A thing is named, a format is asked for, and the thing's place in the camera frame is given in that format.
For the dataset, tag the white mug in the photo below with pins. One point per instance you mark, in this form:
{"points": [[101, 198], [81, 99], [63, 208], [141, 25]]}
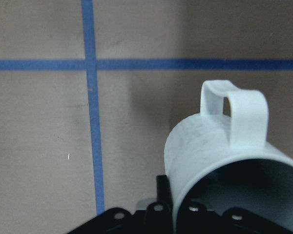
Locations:
{"points": [[221, 169]]}

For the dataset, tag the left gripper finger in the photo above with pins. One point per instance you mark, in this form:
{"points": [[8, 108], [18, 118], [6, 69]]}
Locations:
{"points": [[163, 191]]}

